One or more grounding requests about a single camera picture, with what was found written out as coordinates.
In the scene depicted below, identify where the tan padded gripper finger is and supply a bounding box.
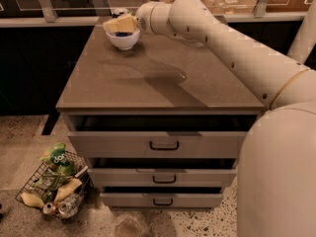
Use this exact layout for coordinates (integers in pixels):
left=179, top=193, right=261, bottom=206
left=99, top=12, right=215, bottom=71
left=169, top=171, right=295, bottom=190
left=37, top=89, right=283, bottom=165
left=103, top=14, right=137, bottom=33

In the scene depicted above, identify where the blue pepsi can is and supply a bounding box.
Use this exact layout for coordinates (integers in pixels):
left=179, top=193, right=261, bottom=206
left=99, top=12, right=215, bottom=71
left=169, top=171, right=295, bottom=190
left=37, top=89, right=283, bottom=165
left=112, top=11, right=131, bottom=37

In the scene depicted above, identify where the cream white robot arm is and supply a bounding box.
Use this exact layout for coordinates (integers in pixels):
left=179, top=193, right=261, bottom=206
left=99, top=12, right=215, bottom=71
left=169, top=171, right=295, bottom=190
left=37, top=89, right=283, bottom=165
left=104, top=0, right=316, bottom=237

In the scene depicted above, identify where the white ceramic bowl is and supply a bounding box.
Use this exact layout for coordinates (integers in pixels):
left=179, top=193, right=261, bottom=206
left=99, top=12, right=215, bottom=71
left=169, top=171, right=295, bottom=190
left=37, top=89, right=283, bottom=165
left=106, top=30, right=140, bottom=50

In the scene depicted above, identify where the silver crushed can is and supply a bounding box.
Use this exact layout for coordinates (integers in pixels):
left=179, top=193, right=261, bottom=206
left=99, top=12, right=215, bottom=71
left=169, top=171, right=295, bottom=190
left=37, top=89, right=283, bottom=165
left=58, top=194, right=81, bottom=218

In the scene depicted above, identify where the grey drawer cabinet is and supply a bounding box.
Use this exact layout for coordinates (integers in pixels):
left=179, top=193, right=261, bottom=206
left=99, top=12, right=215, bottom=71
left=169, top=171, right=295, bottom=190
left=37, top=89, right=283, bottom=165
left=54, top=15, right=268, bottom=211

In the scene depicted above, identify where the top grey drawer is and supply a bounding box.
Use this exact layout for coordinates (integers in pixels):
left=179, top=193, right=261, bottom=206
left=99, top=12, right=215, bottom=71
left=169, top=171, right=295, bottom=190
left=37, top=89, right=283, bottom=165
left=69, top=115, right=257, bottom=158

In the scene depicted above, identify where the grey drawer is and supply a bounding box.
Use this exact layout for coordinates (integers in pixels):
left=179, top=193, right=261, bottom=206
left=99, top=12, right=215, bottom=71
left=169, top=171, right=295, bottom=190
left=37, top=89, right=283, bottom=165
left=88, top=158, right=237, bottom=188
left=69, top=115, right=257, bottom=158
left=100, top=187, right=223, bottom=208

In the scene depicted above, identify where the middle grey drawer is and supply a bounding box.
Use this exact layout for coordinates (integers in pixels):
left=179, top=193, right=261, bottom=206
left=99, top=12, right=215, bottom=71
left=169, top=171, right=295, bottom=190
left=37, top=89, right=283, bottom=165
left=88, top=158, right=237, bottom=188

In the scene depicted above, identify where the green snack bag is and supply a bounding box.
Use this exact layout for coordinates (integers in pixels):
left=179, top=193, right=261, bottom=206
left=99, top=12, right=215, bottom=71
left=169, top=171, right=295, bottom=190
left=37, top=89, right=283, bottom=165
left=39, top=143, right=76, bottom=176

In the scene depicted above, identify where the bottom grey drawer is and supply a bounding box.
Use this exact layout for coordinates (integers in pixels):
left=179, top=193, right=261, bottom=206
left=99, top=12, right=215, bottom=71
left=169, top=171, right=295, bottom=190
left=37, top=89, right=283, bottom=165
left=100, top=187, right=223, bottom=208

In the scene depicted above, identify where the yellow snack packet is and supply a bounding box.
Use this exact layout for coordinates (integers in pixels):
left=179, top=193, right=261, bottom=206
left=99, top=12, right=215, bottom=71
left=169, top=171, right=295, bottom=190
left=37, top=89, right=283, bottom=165
left=21, top=193, right=44, bottom=208

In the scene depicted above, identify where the black wire basket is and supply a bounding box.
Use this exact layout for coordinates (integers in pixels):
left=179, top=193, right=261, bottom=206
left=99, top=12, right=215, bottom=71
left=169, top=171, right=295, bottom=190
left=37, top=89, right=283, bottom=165
left=16, top=151, right=93, bottom=219

